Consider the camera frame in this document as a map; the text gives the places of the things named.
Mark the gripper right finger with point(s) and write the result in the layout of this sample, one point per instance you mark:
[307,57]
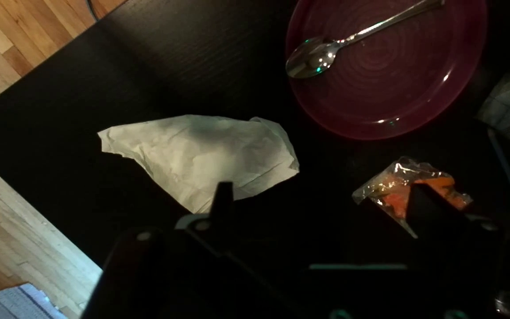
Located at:
[441,230]

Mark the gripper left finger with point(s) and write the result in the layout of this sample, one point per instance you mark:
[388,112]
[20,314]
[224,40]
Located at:
[202,257]

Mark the white tissue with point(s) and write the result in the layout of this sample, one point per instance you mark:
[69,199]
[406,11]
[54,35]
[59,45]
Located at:
[202,155]

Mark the dark red plate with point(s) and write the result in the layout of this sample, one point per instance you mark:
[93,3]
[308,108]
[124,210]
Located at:
[396,75]

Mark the clear plastic packet orange contents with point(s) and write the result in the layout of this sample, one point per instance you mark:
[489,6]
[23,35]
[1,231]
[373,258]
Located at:
[392,188]

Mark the blue striped rug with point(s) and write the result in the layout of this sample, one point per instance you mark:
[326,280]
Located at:
[13,303]

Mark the silver metal spoon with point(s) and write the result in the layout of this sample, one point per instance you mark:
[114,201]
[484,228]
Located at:
[321,53]

